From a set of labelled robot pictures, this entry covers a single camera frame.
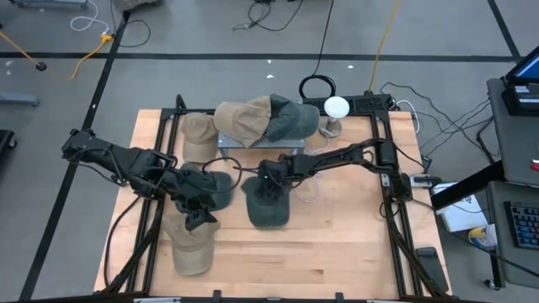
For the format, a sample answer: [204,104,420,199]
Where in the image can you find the white yellow canister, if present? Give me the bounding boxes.
[467,222,499,249]

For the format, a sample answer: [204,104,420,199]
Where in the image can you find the white coiled cable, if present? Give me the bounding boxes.
[292,134,334,204]

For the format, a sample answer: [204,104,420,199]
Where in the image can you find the black keyboard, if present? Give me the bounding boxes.
[504,200,539,250]

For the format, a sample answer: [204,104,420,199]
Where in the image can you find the black floor cable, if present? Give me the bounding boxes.
[232,0,305,33]
[109,0,152,49]

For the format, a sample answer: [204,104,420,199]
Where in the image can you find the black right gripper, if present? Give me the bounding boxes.
[255,158,291,204]

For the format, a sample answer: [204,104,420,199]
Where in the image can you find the yellow floor cable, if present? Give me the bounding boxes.
[0,29,115,82]

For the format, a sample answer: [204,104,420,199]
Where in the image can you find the black desktop device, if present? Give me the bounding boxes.
[501,82,539,117]

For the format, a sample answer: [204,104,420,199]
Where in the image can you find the grey perforated metal stand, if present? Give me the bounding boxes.
[216,132,307,162]

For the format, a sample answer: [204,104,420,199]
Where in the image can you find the black desk beam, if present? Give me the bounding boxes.
[429,162,506,211]

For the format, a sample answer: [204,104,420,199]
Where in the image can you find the black aluminium frame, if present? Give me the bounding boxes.
[94,94,454,303]

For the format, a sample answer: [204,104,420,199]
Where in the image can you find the grey floor bar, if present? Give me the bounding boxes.
[8,0,90,9]
[0,93,40,108]

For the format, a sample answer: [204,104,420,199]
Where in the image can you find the black coiled power cable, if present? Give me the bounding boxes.
[297,0,337,101]

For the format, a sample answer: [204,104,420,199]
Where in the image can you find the yellow hanging cable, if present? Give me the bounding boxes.
[367,0,402,94]

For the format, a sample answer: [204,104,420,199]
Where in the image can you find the black caster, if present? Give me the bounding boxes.
[0,129,18,153]

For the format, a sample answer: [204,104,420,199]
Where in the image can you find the blue screen monitor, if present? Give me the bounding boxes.
[504,45,539,85]

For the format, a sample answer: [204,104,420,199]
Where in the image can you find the white paper box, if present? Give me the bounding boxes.
[431,181,489,233]

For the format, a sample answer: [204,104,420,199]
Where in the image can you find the white floor cable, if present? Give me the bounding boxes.
[69,0,111,35]

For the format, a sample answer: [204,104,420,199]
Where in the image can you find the white mushroom-shaped stand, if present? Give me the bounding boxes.
[318,95,351,139]

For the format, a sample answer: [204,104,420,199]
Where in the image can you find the black perforated box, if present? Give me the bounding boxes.
[302,93,393,115]

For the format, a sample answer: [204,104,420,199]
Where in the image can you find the dark green baseball cap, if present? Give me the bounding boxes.
[264,93,321,142]
[174,162,235,213]
[240,175,291,229]

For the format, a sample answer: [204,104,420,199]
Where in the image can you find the grey desk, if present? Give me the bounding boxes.
[486,77,539,186]
[486,180,539,290]

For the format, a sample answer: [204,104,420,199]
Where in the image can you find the tan baseball cap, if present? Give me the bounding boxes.
[163,211,221,277]
[213,95,273,149]
[180,112,221,164]

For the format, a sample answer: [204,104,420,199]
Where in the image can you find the white power cable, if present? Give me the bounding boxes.
[395,99,422,134]

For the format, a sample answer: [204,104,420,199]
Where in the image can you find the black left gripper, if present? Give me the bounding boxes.
[170,167,219,231]

